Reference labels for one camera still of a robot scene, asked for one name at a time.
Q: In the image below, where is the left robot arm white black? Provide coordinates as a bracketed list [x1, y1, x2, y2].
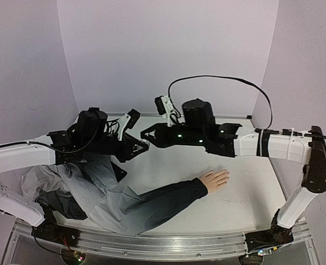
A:
[0, 107, 149, 241]

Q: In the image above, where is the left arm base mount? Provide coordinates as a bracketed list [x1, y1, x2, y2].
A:
[30, 209, 82, 262]

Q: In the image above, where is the aluminium back table rail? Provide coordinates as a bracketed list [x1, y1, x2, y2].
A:
[107, 113, 253, 120]

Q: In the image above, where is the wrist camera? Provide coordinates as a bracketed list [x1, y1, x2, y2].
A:
[154, 96, 181, 127]
[117, 109, 140, 141]

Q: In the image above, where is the aluminium table rail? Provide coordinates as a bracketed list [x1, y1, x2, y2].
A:
[269, 158, 293, 201]
[107, 113, 253, 120]

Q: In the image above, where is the black right camera cable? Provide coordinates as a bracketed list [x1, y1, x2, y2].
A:
[167, 75, 273, 130]

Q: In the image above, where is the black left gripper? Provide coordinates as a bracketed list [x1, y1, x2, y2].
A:
[84, 131, 145, 162]

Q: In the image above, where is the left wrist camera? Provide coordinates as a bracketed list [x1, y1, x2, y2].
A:
[117, 109, 140, 141]

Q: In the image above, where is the clear nail polish bottle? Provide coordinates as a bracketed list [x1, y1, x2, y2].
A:
[142, 140, 150, 147]

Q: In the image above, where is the aluminium front rail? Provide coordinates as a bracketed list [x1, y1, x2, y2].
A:
[60, 219, 246, 262]

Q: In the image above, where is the aluminium right table rail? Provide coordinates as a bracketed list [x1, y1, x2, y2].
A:
[269, 158, 293, 201]

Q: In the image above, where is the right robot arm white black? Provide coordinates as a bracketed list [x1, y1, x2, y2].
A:
[140, 96, 326, 229]

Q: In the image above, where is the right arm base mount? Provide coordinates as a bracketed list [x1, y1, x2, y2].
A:
[245, 209, 294, 254]

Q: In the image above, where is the grey black jacket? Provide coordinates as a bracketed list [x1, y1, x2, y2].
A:
[21, 156, 208, 236]

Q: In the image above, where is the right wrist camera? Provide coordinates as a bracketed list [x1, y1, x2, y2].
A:
[154, 96, 181, 127]

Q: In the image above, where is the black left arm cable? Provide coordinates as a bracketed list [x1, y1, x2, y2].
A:
[106, 120, 119, 136]

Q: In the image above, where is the mannequin hand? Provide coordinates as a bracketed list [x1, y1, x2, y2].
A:
[198, 169, 230, 193]

